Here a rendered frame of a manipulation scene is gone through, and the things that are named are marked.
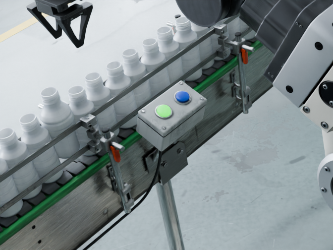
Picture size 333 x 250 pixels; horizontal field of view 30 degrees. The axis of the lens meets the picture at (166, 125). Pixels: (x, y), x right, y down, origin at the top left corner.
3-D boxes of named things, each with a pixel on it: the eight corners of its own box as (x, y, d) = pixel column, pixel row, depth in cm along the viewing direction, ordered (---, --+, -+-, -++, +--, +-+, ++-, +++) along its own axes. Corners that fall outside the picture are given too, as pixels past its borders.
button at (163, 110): (163, 105, 134) (163, 101, 133) (173, 113, 133) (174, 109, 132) (153, 112, 133) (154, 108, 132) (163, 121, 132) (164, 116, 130)
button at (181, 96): (181, 92, 137) (182, 87, 136) (192, 99, 136) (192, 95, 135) (172, 98, 136) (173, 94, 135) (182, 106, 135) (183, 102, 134)
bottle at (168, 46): (160, 82, 162) (150, 27, 152) (183, 77, 162) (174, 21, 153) (164, 94, 157) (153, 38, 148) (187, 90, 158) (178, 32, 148)
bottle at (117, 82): (112, 130, 149) (97, 72, 139) (119, 115, 153) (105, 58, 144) (136, 130, 147) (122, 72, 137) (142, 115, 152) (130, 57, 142)
